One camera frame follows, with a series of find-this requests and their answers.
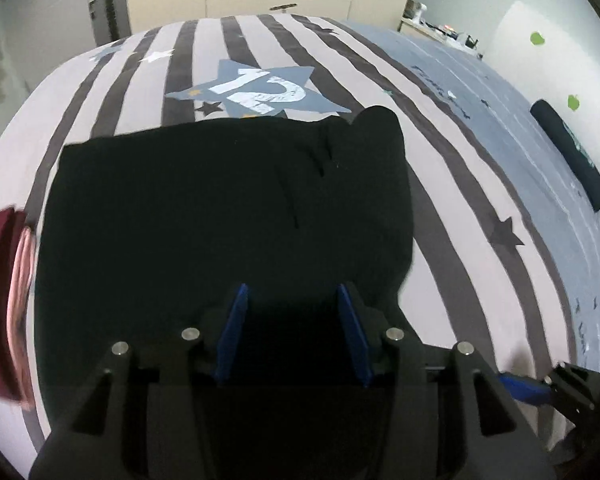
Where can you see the white board with green stickers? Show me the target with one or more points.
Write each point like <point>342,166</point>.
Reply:
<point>550,65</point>

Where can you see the black t-shirt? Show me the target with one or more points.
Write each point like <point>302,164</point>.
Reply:
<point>205,210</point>

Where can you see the white bedside table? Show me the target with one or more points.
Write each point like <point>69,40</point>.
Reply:
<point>430,27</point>

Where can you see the dark blue bolster pillow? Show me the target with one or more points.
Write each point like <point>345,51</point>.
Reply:
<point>572,155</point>

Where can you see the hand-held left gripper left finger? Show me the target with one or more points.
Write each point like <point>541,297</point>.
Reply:
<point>232,330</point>

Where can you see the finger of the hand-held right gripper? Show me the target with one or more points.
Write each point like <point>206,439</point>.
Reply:
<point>525,389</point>

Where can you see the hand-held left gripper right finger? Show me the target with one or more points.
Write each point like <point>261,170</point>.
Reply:
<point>352,330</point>

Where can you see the pink folded garment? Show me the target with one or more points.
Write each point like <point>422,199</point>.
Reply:
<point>22,310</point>

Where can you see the grey suitcase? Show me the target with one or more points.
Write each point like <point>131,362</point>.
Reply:
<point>109,15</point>

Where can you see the striped star-print bed sheet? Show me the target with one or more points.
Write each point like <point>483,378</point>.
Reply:
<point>480,185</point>

